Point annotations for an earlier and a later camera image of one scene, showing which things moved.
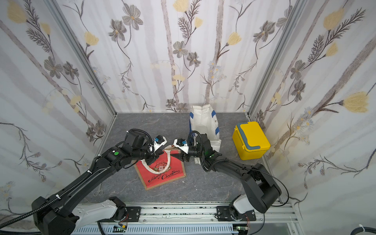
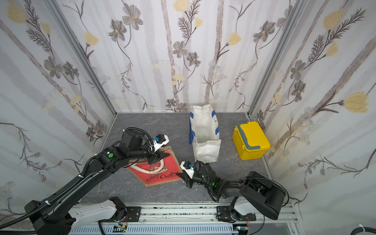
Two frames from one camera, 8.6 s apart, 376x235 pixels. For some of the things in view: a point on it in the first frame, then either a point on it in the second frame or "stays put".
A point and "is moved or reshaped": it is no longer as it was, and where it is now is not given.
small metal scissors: x=99 y=192 stays put
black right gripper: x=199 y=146 → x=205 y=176
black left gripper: x=154 y=157 stays put
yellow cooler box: x=250 y=141 stays put
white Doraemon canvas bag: x=204 y=119 stays put
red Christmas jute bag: x=166 y=168 is moved or reshaped
